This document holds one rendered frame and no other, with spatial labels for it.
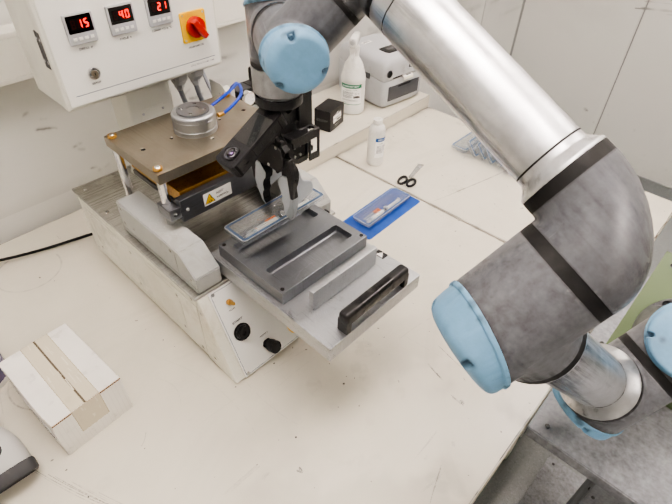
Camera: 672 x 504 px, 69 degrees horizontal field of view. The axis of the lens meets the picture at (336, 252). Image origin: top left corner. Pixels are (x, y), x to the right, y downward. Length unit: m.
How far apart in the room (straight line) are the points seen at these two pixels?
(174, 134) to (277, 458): 0.59
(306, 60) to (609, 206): 0.34
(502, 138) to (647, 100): 2.57
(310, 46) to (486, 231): 0.87
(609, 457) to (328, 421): 0.48
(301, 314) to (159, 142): 0.40
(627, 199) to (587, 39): 2.61
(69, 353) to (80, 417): 0.12
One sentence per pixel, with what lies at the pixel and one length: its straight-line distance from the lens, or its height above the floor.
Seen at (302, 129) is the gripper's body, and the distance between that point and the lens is 0.79.
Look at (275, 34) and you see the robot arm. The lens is 0.59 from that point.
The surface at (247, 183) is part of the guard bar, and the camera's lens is 0.95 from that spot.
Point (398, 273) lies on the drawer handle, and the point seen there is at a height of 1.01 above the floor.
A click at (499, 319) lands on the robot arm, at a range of 0.48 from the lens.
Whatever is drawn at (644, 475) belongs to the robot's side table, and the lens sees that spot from 1.02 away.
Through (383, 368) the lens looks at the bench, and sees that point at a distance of 0.98.
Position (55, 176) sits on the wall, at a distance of 1.44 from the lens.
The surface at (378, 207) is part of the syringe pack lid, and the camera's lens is 1.31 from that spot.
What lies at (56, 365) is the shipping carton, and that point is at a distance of 0.98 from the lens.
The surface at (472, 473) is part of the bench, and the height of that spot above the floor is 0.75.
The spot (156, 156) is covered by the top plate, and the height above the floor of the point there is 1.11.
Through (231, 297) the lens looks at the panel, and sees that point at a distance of 0.90.
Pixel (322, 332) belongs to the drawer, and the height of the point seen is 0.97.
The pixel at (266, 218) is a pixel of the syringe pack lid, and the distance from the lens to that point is 0.84.
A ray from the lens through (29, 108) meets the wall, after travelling 1.36.
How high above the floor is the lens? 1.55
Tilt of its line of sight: 42 degrees down
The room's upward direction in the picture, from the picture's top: 2 degrees clockwise
